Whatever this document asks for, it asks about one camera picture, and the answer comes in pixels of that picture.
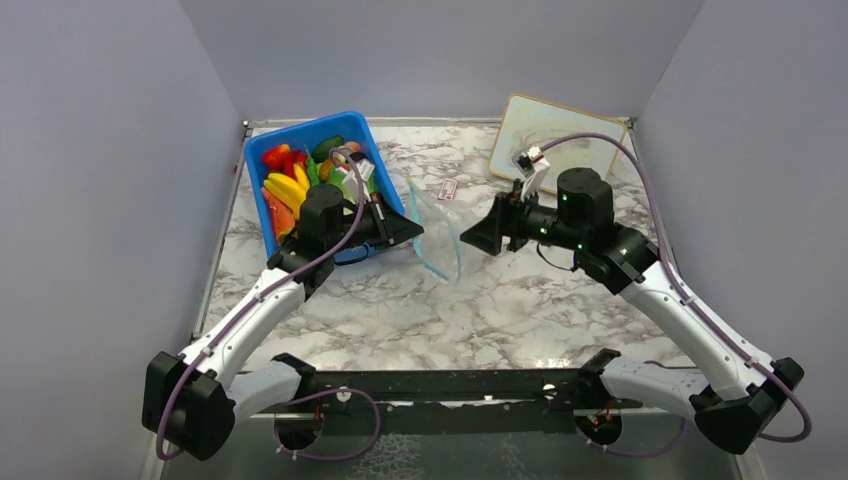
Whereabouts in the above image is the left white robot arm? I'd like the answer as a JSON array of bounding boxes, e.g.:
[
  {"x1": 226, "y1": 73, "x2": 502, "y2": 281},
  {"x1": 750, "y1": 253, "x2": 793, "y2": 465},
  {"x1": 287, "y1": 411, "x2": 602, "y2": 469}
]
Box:
[{"x1": 142, "y1": 185, "x2": 424, "y2": 460}]

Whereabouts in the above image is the orange toy carrot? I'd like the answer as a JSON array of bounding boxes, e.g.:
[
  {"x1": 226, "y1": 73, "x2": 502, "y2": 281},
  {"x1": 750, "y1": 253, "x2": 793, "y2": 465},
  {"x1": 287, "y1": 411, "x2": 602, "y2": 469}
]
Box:
[{"x1": 261, "y1": 187, "x2": 296, "y2": 245}]

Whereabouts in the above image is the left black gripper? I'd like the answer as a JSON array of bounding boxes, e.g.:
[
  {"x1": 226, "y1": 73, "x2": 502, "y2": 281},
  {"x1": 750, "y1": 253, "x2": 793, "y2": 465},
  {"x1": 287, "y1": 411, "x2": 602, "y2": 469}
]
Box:
[{"x1": 327, "y1": 191, "x2": 425, "y2": 255}]

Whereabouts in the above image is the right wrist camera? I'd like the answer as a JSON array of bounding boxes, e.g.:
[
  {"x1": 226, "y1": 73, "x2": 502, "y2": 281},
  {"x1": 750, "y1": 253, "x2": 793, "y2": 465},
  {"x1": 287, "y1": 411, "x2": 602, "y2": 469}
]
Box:
[{"x1": 512, "y1": 146, "x2": 550, "y2": 201}]

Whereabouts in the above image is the small whiteboard with wooden frame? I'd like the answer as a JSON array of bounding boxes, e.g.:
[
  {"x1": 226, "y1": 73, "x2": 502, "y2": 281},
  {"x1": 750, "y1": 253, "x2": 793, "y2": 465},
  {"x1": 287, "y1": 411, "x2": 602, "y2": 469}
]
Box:
[{"x1": 488, "y1": 93, "x2": 629, "y2": 197}]

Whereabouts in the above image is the yellow toy banana bunch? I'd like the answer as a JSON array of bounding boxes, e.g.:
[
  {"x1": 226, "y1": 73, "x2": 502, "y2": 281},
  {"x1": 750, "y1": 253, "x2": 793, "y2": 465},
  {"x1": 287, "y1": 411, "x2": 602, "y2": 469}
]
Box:
[{"x1": 263, "y1": 163, "x2": 311, "y2": 221}]

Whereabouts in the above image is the small red white box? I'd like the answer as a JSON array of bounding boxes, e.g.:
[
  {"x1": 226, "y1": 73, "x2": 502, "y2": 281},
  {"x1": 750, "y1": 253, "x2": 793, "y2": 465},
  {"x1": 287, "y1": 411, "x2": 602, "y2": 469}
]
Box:
[{"x1": 437, "y1": 178, "x2": 458, "y2": 201}]

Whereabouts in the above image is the blue plastic bin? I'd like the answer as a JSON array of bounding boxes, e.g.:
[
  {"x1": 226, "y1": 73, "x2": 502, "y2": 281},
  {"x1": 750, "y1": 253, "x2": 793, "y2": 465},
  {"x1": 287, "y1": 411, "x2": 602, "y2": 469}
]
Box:
[{"x1": 244, "y1": 111, "x2": 404, "y2": 256}]

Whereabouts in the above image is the green toy avocado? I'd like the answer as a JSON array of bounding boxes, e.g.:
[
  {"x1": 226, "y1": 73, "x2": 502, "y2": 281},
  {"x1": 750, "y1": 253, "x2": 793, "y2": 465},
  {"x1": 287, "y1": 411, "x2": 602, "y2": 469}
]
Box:
[{"x1": 311, "y1": 135, "x2": 345, "y2": 163}]

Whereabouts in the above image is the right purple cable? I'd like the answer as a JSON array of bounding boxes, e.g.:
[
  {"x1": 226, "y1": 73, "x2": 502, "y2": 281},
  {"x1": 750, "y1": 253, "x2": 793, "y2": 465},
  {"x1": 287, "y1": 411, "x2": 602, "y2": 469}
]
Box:
[{"x1": 537, "y1": 132, "x2": 813, "y2": 460}]

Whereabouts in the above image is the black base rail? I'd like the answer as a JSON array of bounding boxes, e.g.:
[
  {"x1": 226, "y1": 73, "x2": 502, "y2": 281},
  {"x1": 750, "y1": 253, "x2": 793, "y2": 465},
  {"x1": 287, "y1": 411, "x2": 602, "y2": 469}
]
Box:
[{"x1": 265, "y1": 368, "x2": 641, "y2": 436}]

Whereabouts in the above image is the red toy bell pepper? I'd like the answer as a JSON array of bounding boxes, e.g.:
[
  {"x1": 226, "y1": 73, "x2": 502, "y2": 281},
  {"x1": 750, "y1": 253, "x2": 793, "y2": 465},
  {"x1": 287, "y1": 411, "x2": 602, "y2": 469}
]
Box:
[{"x1": 261, "y1": 144, "x2": 307, "y2": 179}]

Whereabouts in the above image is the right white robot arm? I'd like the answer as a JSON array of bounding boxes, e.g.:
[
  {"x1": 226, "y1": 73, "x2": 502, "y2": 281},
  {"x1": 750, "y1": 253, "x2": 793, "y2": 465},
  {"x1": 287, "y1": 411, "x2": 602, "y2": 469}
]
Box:
[{"x1": 460, "y1": 168, "x2": 804, "y2": 455}]

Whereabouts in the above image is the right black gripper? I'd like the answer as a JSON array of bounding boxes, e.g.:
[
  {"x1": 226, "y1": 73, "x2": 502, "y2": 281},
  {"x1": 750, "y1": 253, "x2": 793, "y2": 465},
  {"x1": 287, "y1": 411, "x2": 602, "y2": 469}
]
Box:
[{"x1": 461, "y1": 182, "x2": 586, "y2": 255}]

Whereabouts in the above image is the green toy chili pepper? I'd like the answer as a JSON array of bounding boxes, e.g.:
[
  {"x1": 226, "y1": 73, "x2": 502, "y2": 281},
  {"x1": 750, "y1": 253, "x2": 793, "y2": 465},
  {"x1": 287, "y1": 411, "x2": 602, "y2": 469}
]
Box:
[{"x1": 305, "y1": 156, "x2": 321, "y2": 186}]

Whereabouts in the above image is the clear zip top bag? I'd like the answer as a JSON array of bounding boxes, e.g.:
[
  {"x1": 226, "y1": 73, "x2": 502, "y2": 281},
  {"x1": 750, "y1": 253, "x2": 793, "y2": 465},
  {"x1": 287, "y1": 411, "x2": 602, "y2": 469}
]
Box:
[{"x1": 406, "y1": 178, "x2": 466, "y2": 285}]

